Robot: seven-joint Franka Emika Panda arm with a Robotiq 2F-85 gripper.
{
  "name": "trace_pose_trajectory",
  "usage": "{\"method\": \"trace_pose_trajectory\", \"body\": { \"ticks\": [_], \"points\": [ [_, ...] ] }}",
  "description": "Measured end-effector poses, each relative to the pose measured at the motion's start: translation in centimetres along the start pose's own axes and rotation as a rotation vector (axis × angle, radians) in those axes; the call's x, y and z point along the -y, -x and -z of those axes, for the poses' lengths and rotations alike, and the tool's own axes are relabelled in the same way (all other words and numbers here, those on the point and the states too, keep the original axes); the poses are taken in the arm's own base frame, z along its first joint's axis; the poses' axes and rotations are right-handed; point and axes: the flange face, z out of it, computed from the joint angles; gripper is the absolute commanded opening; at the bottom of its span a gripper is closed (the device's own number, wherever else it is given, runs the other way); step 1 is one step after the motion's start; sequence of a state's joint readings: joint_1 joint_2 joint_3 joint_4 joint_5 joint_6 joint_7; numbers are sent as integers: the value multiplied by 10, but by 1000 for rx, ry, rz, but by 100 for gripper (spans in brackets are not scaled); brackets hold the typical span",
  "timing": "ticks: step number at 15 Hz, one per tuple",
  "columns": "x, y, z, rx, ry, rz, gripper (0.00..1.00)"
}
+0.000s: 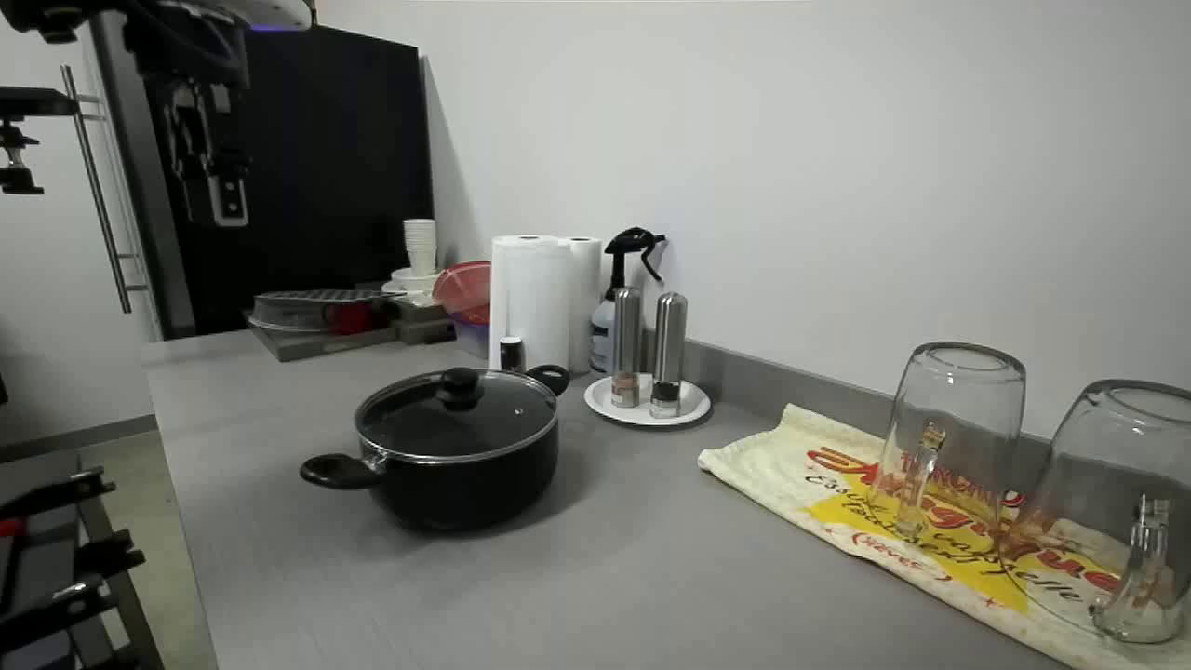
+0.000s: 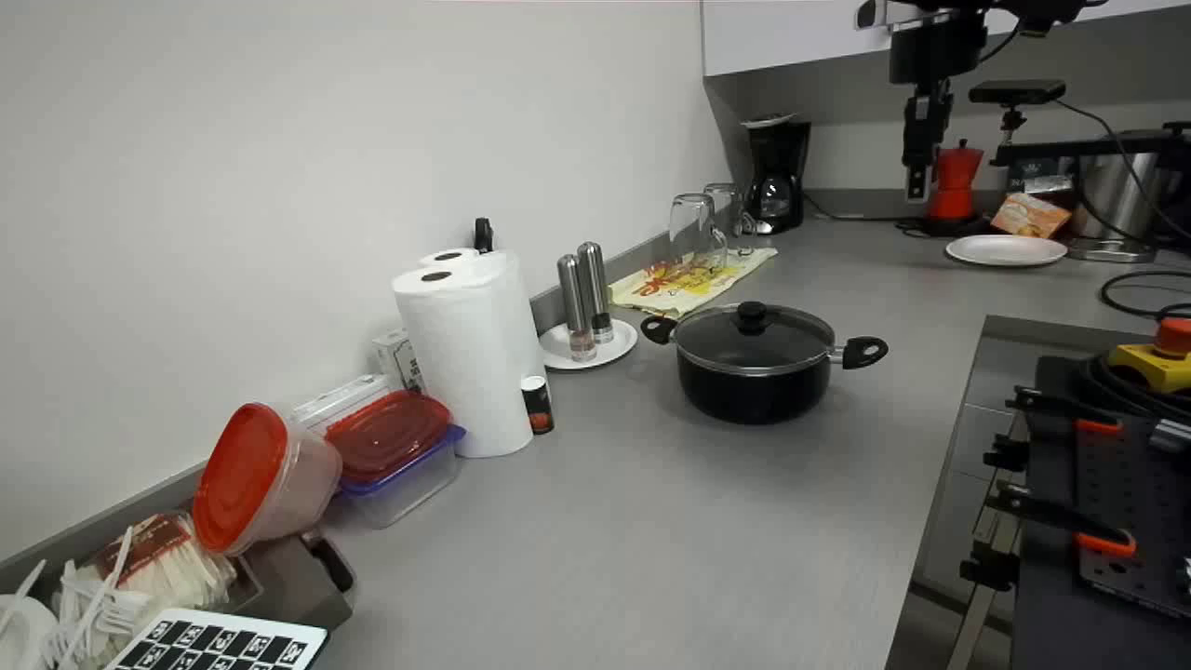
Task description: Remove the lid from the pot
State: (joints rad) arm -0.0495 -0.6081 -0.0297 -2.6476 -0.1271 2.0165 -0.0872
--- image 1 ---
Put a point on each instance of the white round saucer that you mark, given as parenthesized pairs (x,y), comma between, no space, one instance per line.
(694,405)

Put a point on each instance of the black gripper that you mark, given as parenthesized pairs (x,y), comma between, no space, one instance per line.
(207,126)

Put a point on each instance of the steel spice grinder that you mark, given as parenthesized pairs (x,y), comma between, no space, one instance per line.
(626,338)
(672,341)

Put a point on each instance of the yellow red printed tea towel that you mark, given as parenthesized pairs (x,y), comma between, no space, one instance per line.
(792,472)

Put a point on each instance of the clear drinking glass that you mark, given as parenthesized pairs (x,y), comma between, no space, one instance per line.
(955,411)
(1129,496)

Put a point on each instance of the black cabinet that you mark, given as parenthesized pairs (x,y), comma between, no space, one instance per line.
(335,161)

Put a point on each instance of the salt and pepper grinder set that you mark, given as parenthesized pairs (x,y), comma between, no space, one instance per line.
(605,318)

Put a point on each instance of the black camera stand clamp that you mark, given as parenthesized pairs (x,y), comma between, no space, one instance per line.
(24,137)

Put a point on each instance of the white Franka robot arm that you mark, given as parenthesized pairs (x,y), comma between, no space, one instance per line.
(186,33)

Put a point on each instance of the glass lid with black knob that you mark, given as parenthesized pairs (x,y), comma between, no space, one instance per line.
(415,426)

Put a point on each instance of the stack of white cups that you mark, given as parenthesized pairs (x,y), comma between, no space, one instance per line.
(418,254)

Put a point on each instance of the grey metal tray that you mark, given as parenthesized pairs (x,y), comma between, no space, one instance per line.
(309,318)

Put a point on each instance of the white paper towel roll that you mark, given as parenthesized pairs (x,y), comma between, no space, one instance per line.
(575,291)
(516,285)

